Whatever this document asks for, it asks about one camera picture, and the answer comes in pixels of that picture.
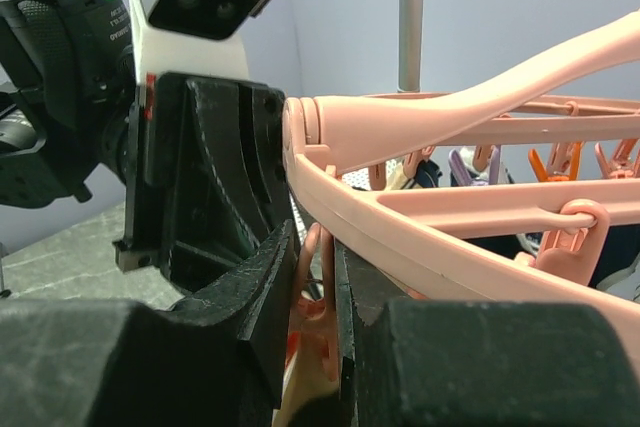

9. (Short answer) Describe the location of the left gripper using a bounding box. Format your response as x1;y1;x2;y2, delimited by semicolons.
113;72;294;292

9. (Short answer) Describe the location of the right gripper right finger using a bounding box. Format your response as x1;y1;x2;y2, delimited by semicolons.
335;244;639;426

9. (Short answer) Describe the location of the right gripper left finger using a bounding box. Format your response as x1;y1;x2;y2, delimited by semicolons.
1;221;295;426

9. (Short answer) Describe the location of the pink round clip hanger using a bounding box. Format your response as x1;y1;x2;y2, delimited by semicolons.
282;12;639;362

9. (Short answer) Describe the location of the olive green underwear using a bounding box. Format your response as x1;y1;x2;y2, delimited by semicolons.
272;332;339;426

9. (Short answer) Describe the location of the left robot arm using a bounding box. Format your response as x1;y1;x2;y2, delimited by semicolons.
1;0;294;292

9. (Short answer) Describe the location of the white plastic basket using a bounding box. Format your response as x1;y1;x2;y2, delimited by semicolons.
290;159;400;241

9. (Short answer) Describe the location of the metal clothes rack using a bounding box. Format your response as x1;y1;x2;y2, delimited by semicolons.
398;0;424;92

